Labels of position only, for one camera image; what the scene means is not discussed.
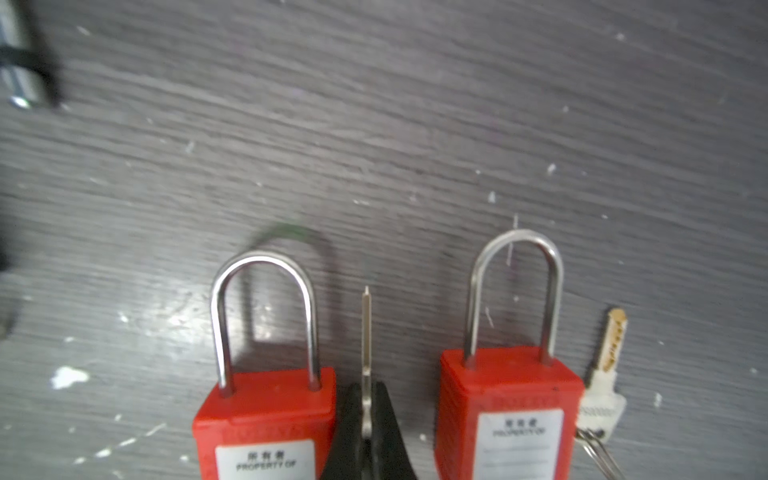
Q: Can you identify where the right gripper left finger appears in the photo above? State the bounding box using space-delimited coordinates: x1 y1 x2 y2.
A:
320 384 363 480

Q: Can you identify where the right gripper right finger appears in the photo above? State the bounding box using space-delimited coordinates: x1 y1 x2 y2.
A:
370 381 417 480

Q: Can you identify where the red padlock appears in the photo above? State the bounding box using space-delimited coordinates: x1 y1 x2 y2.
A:
434 229 585 479
192 250 337 479

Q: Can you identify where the silver key with ring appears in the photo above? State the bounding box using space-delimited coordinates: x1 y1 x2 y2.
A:
576 307 628 479

